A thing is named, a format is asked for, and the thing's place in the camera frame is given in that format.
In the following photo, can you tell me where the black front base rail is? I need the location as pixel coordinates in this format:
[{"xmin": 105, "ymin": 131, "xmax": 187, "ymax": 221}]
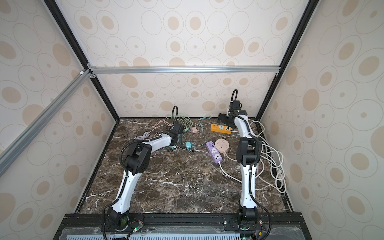
[{"xmin": 54, "ymin": 212, "xmax": 312, "ymax": 240}]

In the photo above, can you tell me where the teal plug adapter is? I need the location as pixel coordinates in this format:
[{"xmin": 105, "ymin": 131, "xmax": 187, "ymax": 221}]
[{"xmin": 186, "ymin": 142, "xmax": 193, "ymax": 149}]

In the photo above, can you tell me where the white usb cable coil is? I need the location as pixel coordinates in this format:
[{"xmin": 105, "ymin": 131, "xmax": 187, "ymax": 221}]
[{"xmin": 133, "ymin": 131, "xmax": 151, "ymax": 142}]

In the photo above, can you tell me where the green cable bundle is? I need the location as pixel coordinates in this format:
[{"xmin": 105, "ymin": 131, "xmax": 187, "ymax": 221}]
[{"xmin": 176, "ymin": 115, "xmax": 205, "ymax": 151}]

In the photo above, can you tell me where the aluminium rail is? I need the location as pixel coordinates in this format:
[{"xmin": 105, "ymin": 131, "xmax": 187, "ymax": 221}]
[
  {"xmin": 91, "ymin": 66, "xmax": 280, "ymax": 74},
  {"xmin": 1, "ymin": 70, "xmax": 91, "ymax": 175}
]

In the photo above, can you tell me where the round pink power strip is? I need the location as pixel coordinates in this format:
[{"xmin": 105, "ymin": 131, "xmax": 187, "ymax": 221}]
[{"xmin": 215, "ymin": 139, "xmax": 230, "ymax": 153}]

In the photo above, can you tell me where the left aluminium rail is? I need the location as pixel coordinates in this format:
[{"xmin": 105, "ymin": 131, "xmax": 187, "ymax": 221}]
[{"xmin": 1, "ymin": 70, "xmax": 91, "ymax": 175}]

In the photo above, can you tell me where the pink plug adapter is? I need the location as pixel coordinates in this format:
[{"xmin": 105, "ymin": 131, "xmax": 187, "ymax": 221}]
[{"xmin": 191, "ymin": 127, "xmax": 198, "ymax": 134}]

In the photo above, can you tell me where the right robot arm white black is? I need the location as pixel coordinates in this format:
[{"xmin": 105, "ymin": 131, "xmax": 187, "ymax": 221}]
[{"xmin": 219, "ymin": 100, "xmax": 269, "ymax": 237}]

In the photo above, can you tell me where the orange power strip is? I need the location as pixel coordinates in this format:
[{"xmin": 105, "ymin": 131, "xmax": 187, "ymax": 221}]
[{"xmin": 211, "ymin": 124, "xmax": 233, "ymax": 135}]

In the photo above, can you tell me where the pink cable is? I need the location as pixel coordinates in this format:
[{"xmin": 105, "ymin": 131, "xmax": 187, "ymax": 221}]
[{"xmin": 151, "ymin": 119, "xmax": 173, "ymax": 131}]

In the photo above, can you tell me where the back aluminium rail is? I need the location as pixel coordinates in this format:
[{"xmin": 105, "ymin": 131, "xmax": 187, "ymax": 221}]
[{"xmin": 91, "ymin": 66, "xmax": 280, "ymax": 74}]

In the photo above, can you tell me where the white power cord bundle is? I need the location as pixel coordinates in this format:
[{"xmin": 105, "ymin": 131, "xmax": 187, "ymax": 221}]
[{"xmin": 218, "ymin": 120, "xmax": 287, "ymax": 194}]

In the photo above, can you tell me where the purple power strip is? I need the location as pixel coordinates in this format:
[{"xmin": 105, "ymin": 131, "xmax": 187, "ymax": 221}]
[{"xmin": 206, "ymin": 141, "xmax": 223, "ymax": 164}]

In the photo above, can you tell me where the teal cable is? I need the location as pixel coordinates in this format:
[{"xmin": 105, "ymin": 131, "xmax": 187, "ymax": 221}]
[{"xmin": 197, "ymin": 116, "xmax": 212, "ymax": 130}]

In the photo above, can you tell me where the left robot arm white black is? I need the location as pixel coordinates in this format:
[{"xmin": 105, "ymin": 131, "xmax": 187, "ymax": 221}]
[{"xmin": 103, "ymin": 121, "xmax": 186, "ymax": 230}]

